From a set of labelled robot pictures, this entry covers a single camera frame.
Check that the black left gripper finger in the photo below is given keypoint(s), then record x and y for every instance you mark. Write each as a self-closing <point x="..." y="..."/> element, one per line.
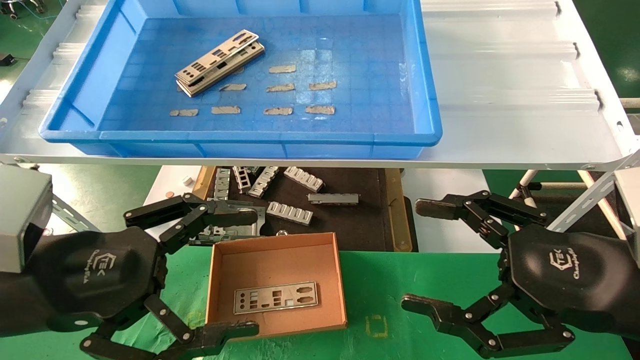
<point x="235" y="217"/>

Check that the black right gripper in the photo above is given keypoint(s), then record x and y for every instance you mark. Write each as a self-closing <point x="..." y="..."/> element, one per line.
<point x="575" y="275"/>

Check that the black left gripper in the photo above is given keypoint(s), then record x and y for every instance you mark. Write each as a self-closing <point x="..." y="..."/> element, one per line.
<point x="90" y="275"/>

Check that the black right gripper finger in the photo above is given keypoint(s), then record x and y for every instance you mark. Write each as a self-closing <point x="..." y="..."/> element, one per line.
<point x="440" y="206"/>
<point x="430" y="307"/>

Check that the silver metal I/O shield plate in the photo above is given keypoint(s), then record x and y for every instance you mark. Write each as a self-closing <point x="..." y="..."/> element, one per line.
<point x="240" y="62"/>
<point x="312" y="299"/>
<point x="209" y="59"/>

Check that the brown cardboard box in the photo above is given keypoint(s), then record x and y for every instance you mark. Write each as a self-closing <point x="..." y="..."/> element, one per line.
<point x="275" y="260"/>

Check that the blue plastic tray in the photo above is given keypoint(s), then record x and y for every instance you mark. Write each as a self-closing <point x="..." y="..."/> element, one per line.
<point x="350" y="75"/>

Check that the small black box device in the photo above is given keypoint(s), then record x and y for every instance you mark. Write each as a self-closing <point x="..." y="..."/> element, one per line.
<point x="6" y="60"/>

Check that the large flat grey metal plate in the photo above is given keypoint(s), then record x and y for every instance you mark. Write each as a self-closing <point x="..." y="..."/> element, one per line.
<point x="245" y="231"/>

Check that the green cloth mat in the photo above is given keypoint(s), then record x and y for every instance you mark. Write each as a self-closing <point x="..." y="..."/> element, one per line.
<point x="380" y="280"/>

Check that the small white cylinder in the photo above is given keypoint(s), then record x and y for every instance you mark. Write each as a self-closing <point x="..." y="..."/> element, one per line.
<point x="187" y="180"/>

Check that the beige diagonal shelf strut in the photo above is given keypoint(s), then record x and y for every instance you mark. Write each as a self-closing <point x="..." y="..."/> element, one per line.
<point x="612" y="220"/>

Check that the perforated grey shelf brace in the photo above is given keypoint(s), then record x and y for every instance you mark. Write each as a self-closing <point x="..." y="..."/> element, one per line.
<point x="70" y="215"/>
<point x="590" y="197"/>

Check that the grey metal bar part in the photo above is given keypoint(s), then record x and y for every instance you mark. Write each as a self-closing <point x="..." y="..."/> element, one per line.
<point x="333" y="198"/>

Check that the white metal shelf board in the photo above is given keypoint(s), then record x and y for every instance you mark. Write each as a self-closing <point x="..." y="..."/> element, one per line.
<point x="500" y="75"/>

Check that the white horizontal tube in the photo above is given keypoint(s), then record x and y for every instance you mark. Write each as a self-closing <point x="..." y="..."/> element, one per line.
<point x="631" y="102"/>

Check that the black wheeled chair base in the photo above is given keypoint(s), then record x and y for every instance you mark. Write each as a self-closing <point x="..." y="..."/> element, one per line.
<point x="11" y="14"/>

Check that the grey slotted metal bracket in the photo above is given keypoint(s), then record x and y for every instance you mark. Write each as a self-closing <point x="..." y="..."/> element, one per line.
<point x="263" y="181"/>
<point x="289" y="212"/>
<point x="303" y="178"/>
<point x="222" y="182"/>
<point x="241" y="178"/>

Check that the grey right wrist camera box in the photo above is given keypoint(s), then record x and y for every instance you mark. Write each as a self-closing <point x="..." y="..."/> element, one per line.
<point x="631" y="210"/>

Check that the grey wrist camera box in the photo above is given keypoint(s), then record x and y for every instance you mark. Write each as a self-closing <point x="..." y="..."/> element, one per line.
<point x="631" y="210"/>
<point x="20" y="220"/>

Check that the white pipe rack frame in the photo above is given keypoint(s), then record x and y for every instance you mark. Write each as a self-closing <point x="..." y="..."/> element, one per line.
<point x="525" y="180"/>

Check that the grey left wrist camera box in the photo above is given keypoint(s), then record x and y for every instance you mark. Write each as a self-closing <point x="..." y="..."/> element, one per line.
<point x="20" y="220"/>

